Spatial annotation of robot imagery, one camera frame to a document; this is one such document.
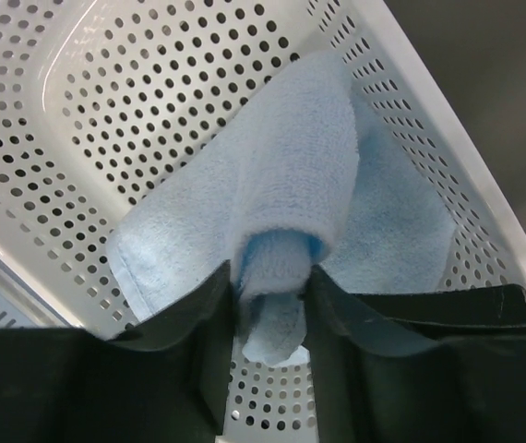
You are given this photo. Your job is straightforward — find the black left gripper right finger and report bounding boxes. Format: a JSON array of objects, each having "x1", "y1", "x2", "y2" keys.
[{"x1": 303, "y1": 268, "x2": 526, "y2": 442}]

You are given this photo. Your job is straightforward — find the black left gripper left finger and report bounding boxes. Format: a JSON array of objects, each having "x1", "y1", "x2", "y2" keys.
[{"x1": 0, "y1": 265, "x2": 234, "y2": 442}]

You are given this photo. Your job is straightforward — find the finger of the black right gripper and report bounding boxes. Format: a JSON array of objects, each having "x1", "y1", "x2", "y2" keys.
[{"x1": 355, "y1": 284, "x2": 526, "y2": 340}]

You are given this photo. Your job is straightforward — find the light blue towel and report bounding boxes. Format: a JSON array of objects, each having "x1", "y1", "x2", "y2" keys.
[{"x1": 107, "y1": 51, "x2": 456, "y2": 367}]

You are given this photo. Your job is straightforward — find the white perforated plastic basket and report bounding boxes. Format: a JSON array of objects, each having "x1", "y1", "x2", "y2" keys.
[{"x1": 0, "y1": 1, "x2": 526, "y2": 442}]

